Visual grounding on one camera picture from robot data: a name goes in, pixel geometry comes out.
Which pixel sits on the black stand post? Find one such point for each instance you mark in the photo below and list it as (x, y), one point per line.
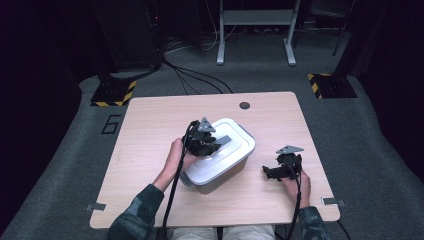
(350, 40)

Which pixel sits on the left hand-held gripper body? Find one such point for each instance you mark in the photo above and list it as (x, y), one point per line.
(200, 141)

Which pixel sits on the person's legs in beige pants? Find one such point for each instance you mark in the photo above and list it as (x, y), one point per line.
(243, 233)

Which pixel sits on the white metal desk frame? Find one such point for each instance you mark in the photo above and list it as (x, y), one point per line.
(256, 20)

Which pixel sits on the clear brown plastic storage box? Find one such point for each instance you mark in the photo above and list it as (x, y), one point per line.
(226, 178)

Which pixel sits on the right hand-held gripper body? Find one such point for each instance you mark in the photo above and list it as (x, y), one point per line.
(291, 163)

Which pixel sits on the person's right hand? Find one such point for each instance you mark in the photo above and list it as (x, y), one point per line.
(300, 191)

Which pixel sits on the black equipment cabinet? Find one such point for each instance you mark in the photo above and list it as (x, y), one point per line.
(133, 33)

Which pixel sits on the person's left hand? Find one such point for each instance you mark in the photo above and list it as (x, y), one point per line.
(176, 158)

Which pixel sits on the black stand base striped edge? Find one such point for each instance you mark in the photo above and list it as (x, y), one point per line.
(333, 86)
(111, 95)

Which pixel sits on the white plastic box lid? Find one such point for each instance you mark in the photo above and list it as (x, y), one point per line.
(230, 156)

